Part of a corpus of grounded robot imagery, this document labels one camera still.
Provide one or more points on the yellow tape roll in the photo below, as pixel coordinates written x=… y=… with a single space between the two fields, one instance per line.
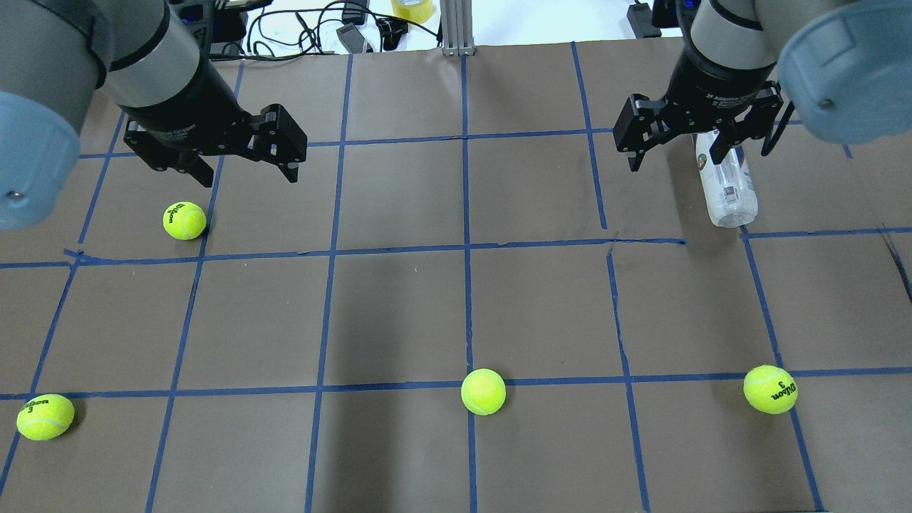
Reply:
x=417 y=11

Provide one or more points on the tennis ball upper left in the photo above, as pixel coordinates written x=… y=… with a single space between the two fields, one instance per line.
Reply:
x=184 y=220

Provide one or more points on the tennis ball lower right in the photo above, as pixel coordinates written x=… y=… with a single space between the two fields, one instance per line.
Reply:
x=770 y=389

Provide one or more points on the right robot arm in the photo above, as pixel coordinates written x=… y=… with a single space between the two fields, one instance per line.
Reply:
x=843 y=67

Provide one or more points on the tennis ball lower left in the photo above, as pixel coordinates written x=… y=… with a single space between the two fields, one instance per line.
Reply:
x=45 y=417

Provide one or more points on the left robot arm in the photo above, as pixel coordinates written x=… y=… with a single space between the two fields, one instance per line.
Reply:
x=143 y=58

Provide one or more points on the black power adapter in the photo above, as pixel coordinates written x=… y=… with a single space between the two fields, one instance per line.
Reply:
x=640 y=19

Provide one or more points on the tennis ball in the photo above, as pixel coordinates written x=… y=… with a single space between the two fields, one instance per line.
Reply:
x=770 y=389
x=45 y=417
x=483 y=392
x=184 y=220

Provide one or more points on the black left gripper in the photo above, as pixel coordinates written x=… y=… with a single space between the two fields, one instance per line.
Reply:
x=187 y=115

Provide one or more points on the clear tennis ball can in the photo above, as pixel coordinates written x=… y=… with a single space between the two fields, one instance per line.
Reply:
x=729 y=192

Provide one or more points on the tennis ball centre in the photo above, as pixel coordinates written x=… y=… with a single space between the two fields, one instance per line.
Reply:
x=483 y=392

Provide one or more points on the aluminium frame post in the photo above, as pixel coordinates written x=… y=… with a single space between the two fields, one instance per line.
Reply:
x=457 y=28

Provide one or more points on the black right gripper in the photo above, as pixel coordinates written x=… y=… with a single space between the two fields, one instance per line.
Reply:
x=721 y=84

